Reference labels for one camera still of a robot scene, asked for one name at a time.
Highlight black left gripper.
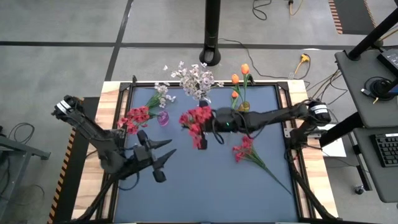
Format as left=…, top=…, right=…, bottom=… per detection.
left=134, top=129, right=177, bottom=184

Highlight purple glass vase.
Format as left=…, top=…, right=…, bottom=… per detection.
left=157, top=111, right=170, bottom=127

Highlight orange artificial tulip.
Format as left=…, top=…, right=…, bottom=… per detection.
left=230, top=90, right=240, bottom=110
left=230, top=73, right=246, bottom=105
left=239, top=63, right=253, bottom=105

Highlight clear glass vase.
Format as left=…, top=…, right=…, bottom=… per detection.
left=195, top=95, right=213, bottom=108

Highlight black hazard-edged floor mat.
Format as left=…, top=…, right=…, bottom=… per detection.
left=46, top=96, right=101, bottom=224
left=328, top=0, right=377, bottom=35

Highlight yellow power plug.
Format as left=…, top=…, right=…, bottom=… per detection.
left=294, top=53, right=312, bottom=75

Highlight white paper sheet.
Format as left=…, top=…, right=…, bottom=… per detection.
left=322, top=136, right=348, bottom=158

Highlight grey desk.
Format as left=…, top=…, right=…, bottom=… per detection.
left=353, top=126, right=398, bottom=203
left=334, top=46, right=398, bottom=129

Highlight black desk leg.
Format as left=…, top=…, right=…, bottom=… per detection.
left=356, top=155, right=373, bottom=191

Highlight black round stand base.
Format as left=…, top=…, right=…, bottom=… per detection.
left=363, top=76, right=398, bottom=102

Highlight black keyboard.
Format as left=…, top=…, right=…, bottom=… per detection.
left=369, top=133, right=398, bottom=168

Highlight black diagonal pole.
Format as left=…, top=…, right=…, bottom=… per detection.
left=346, top=7, right=398, bottom=62

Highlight black laptop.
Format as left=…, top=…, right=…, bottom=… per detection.
left=376, top=48, right=398, bottom=78

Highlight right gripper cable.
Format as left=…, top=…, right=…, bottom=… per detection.
left=211, top=124, right=225, bottom=146

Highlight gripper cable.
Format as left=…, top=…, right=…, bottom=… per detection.
left=211, top=124, right=225, bottom=146
left=118, top=170, right=141, bottom=191

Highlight black metal table frame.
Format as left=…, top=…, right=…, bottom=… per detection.
left=112, top=74, right=308, bottom=224

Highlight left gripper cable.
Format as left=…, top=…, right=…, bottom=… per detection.
left=118, top=170, right=141, bottom=191

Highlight long black floor cable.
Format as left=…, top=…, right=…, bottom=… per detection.
left=217, top=37, right=295, bottom=80

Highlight black diagonal frame strut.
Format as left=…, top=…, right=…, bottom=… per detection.
left=74, top=174, right=116, bottom=222
left=287, top=164, right=338, bottom=222

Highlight black round post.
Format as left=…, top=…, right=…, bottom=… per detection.
left=198, top=0, right=223, bottom=67

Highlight floor cable bundle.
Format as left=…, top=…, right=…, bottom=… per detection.
left=306, top=68, right=351, bottom=108

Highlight black coiled floor cable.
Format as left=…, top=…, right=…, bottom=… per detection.
left=251, top=0, right=273, bottom=21

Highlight yellow floor cable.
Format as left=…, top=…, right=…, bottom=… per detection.
left=287, top=0, right=305, bottom=16

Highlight black cable loop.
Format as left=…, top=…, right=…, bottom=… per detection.
left=7, top=122, right=35, bottom=144

